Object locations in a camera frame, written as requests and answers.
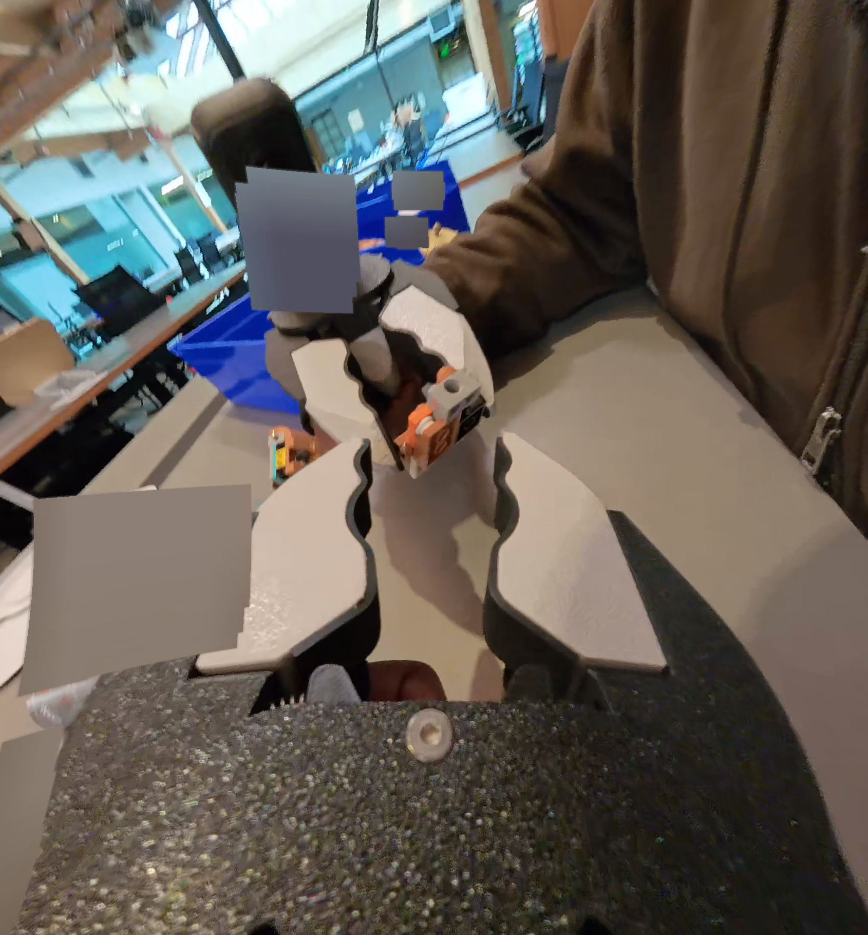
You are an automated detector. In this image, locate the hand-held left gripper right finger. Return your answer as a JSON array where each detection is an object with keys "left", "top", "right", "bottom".
[{"left": 482, "top": 433, "right": 669, "bottom": 673}]

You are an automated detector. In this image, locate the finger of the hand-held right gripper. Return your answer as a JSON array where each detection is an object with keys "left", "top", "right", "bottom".
[
  {"left": 377, "top": 285, "right": 496, "bottom": 421},
  {"left": 290, "top": 340, "right": 406, "bottom": 470}
]

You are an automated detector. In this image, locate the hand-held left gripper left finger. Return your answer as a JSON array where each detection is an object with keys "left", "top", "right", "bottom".
[{"left": 195, "top": 438, "right": 381, "bottom": 676}]

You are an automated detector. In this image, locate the small orange brown brick assembly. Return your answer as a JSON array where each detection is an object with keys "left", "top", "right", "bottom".
[{"left": 394, "top": 367, "right": 493, "bottom": 479}]

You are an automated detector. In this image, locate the person's right forearm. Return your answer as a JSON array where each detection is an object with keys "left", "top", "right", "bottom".
[{"left": 423, "top": 157, "right": 654, "bottom": 362}]

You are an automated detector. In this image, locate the grey desk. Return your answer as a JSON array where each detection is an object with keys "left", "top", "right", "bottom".
[{"left": 0, "top": 281, "right": 868, "bottom": 935}]

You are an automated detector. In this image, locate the person's left hand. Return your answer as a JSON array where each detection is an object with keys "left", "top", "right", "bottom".
[{"left": 368, "top": 659, "right": 446, "bottom": 704}]

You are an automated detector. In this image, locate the colourful brick model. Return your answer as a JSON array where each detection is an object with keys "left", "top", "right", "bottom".
[{"left": 267, "top": 427, "right": 333, "bottom": 485}]

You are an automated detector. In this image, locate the black pole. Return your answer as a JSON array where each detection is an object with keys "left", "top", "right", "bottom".
[{"left": 193, "top": 0, "right": 248, "bottom": 83}]

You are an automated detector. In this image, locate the long wooden table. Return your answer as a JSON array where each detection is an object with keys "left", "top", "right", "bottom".
[{"left": 0, "top": 264, "right": 248, "bottom": 505}]

